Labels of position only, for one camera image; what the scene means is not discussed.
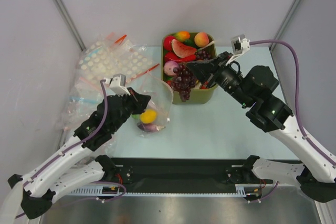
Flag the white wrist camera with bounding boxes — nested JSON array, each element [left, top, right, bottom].
[[226, 34, 250, 65], [103, 73, 131, 96]]

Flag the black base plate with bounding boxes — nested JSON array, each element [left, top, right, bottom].
[[112, 157, 265, 191]]

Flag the red toy apple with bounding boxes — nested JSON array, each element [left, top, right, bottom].
[[163, 36, 175, 51]]

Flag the toy watermelon slice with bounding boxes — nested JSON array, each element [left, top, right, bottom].
[[172, 39, 197, 58]]

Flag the purple toy eggplant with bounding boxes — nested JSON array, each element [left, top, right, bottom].
[[137, 123, 165, 133]]

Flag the white slotted cable duct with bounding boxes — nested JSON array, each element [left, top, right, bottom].
[[67, 184, 259, 198]]

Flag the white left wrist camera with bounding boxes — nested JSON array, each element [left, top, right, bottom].
[[103, 73, 131, 96]]

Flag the pink toy onion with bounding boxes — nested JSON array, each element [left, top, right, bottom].
[[163, 60, 179, 77]]

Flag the yellow toy lemon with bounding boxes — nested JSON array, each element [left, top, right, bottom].
[[139, 109, 157, 124]]

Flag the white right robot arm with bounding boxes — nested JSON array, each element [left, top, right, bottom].
[[186, 52, 335, 203]]

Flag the right aluminium corner post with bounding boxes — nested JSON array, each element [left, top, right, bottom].
[[274, 0, 303, 40]]

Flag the green toy watermelon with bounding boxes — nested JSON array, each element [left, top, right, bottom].
[[132, 114, 140, 120]]

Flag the red toy chili pepper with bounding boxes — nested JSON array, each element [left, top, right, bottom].
[[164, 52, 197, 64]]

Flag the pile of clear zip bags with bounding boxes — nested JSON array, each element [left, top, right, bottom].
[[55, 70, 113, 131]]

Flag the orange green toy mango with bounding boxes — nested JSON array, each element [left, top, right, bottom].
[[174, 31, 190, 42]]

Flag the peach toy fruit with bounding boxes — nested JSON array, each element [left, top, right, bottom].
[[194, 32, 209, 48]]

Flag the dark purple toy grapes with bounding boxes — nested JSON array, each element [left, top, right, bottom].
[[171, 63, 197, 102]]

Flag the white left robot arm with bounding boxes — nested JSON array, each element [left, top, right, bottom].
[[8, 88, 151, 220]]

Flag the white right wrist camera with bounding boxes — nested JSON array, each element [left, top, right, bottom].
[[226, 34, 250, 65]]

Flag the aluminium corner post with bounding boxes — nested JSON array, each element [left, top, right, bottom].
[[52, 0, 86, 51], [274, 0, 303, 40]]

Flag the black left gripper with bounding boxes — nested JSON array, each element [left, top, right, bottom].
[[110, 87, 151, 132]]

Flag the dotted clear zip bag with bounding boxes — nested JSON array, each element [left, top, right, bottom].
[[77, 33, 159, 89]]

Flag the clear zip top bag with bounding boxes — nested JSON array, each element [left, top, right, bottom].
[[131, 73, 173, 137]]

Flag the small purple toy grapes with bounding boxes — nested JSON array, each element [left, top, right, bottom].
[[195, 49, 211, 60]]

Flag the left aluminium corner post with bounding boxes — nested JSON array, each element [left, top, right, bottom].
[[52, 0, 86, 51]]

